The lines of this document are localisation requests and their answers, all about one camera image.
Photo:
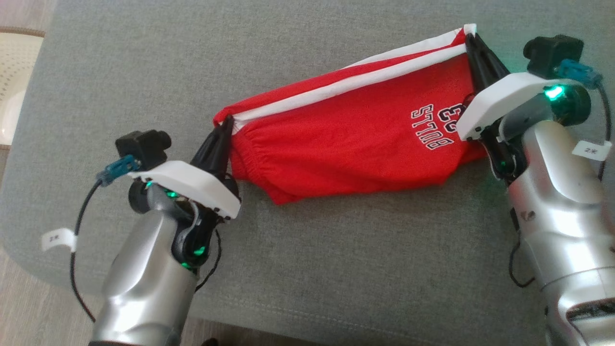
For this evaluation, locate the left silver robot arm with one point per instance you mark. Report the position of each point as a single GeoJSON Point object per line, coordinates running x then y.
{"type": "Point", "coordinates": [139, 283]}

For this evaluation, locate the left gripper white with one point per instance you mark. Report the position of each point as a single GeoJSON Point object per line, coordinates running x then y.
{"type": "Point", "coordinates": [192, 185]}

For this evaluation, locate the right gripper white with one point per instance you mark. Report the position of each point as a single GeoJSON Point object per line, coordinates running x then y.
{"type": "Point", "coordinates": [499, 103]}

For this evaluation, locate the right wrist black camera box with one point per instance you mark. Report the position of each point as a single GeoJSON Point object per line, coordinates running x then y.
{"type": "Point", "coordinates": [552, 53]}

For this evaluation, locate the grey sofa seat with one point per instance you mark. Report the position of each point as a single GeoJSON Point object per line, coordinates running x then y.
{"type": "Point", "coordinates": [336, 250]}

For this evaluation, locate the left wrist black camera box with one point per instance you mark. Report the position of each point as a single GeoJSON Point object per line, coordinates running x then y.
{"type": "Point", "coordinates": [144, 146]}

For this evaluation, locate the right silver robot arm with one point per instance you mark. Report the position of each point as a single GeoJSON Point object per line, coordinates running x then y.
{"type": "Point", "coordinates": [567, 216]}

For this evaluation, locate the red basketball shorts white stripes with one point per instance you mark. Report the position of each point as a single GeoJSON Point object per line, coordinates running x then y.
{"type": "Point", "coordinates": [346, 134]}

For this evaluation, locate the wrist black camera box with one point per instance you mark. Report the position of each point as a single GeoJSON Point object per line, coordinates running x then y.
{"type": "Point", "coordinates": [144, 146]}
{"type": "Point", "coordinates": [552, 53]}

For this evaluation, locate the cream perforated laundry basket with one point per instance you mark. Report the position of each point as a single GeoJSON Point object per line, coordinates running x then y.
{"type": "Point", "coordinates": [19, 72]}

